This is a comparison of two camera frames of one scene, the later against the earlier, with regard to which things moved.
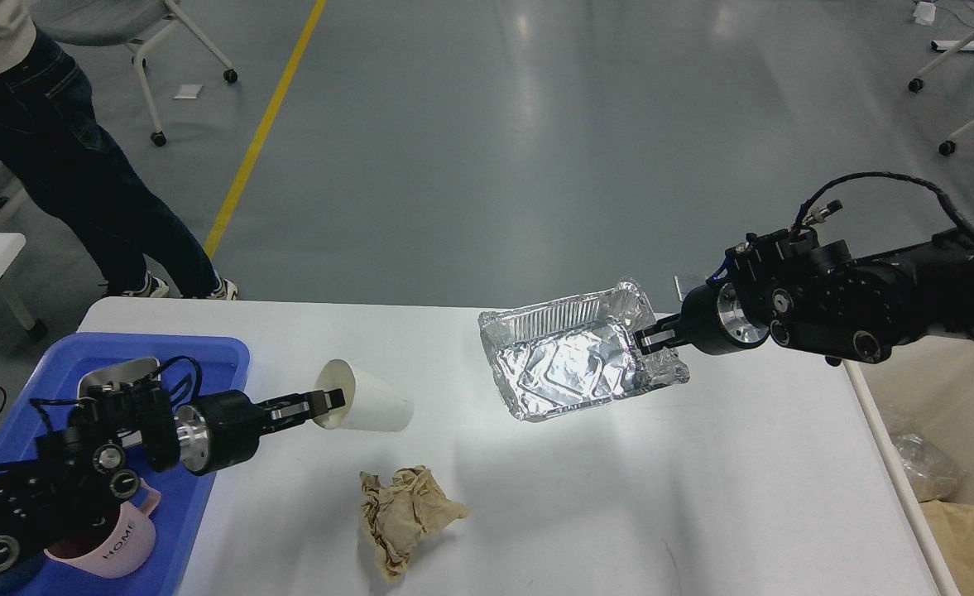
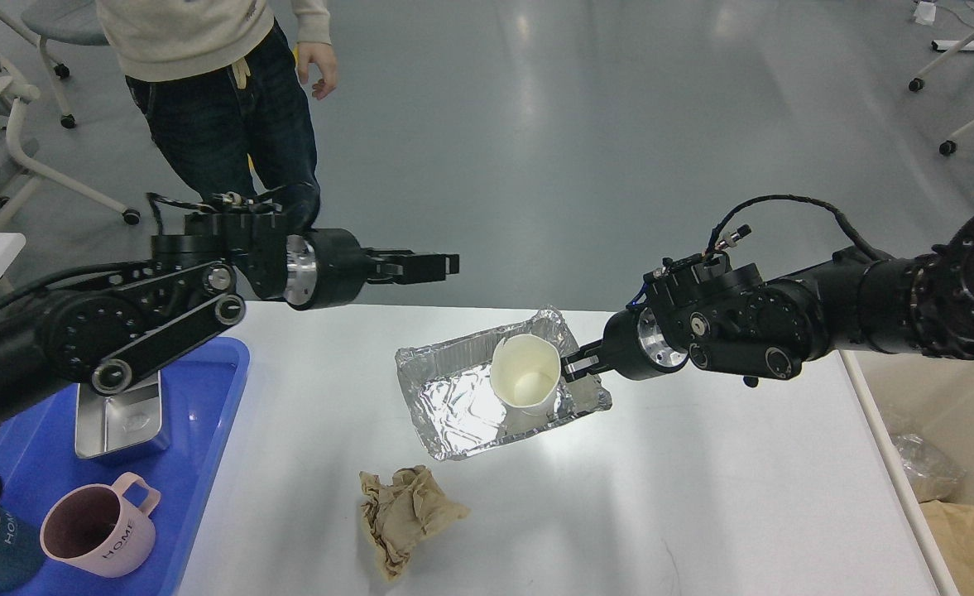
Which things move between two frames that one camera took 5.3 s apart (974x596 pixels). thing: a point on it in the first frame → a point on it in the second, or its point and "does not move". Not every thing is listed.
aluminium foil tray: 559,356 → 458,411
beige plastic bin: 960,392 does not move
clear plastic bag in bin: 931,477 does not move
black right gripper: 712,319 → 635,346
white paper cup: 369,406 → 525,370
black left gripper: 220,430 → 328,267
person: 31,98 → 222,83
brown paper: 400,514 does not move
